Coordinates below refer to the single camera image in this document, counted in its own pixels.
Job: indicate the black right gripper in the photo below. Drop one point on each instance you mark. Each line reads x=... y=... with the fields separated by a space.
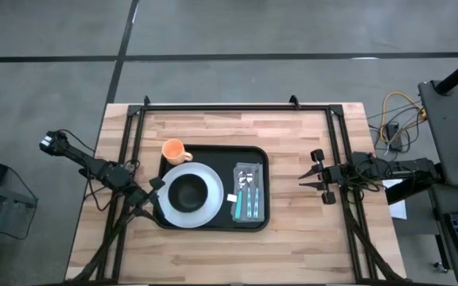
x=334 y=175

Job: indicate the orange mug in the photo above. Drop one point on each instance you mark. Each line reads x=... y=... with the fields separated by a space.
x=173 y=151

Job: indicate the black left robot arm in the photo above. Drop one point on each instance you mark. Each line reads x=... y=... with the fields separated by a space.
x=94 y=165

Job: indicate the black aluminium rig frame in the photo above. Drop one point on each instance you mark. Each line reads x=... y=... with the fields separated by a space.
x=233 y=107

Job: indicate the black support bar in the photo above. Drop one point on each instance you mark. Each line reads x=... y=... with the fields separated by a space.
x=408 y=193

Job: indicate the white paper sheet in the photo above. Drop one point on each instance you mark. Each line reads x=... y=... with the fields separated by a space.
x=398 y=208

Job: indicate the black bowl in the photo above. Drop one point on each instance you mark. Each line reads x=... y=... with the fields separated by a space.
x=188 y=193

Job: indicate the black plastic tray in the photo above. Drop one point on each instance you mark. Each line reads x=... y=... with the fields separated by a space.
x=217 y=159

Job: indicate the dark grey side desk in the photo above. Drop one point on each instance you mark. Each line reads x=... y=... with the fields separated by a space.
x=437 y=206

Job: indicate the grey cart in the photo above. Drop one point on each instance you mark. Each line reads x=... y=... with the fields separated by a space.
x=451 y=127

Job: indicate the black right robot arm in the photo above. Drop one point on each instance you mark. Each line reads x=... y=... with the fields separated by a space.
x=412 y=167

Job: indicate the white round plate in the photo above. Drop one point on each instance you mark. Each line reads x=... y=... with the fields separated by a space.
x=209 y=186

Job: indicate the caster wheel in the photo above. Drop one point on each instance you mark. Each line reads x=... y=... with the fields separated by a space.
x=439 y=267

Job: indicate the black power adapter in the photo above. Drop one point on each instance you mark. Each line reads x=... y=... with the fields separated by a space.
x=393 y=131

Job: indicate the grey cloth napkin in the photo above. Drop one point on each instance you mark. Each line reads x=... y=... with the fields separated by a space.
x=259 y=167

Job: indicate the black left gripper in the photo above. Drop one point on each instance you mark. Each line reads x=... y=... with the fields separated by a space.
x=139 y=197

